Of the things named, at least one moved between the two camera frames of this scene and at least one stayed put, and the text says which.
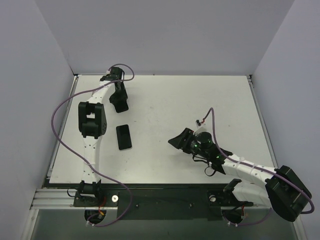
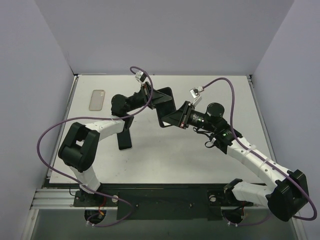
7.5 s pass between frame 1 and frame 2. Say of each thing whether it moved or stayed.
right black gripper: moved
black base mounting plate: stayed
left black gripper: moved
